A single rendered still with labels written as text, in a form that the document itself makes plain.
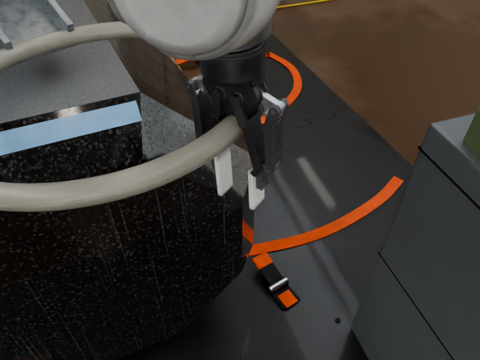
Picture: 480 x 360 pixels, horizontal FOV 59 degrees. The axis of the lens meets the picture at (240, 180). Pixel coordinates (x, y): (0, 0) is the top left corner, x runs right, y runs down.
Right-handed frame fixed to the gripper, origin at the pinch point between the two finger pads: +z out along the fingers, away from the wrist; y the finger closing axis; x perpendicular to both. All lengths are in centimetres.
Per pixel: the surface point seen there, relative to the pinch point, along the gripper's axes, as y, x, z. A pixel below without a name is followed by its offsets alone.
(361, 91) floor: 39, -169, 79
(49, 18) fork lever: 51, -10, -11
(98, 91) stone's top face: 34.7, -5.4, -1.8
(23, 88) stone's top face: 46.9, 1.7, -2.5
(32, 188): 10.1, 22.1, -10.7
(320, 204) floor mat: 20, -79, 81
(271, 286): 15, -34, 79
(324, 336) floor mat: -6, -31, 84
